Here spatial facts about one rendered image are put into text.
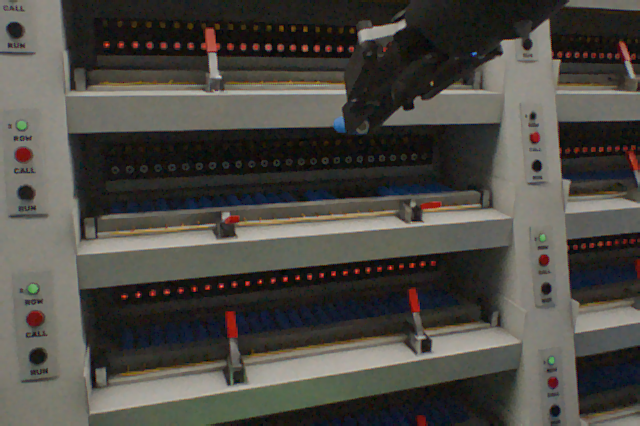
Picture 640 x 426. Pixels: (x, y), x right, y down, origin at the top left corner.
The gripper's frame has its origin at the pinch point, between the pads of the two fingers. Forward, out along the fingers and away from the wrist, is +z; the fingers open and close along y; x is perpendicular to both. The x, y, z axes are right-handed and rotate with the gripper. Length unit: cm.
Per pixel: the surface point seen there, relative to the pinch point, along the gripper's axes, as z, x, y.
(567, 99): 16.7, -8.3, -42.5
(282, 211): 24.8, 4.5, 3.6
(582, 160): 35, -4, -61
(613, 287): 30, 21, -55
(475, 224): 20.8, 9.5, -23.9
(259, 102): 17.5, -8.5, 6.8
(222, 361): 31.1, 23.4, 13.2
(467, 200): 24.6, 5.0, -26.0
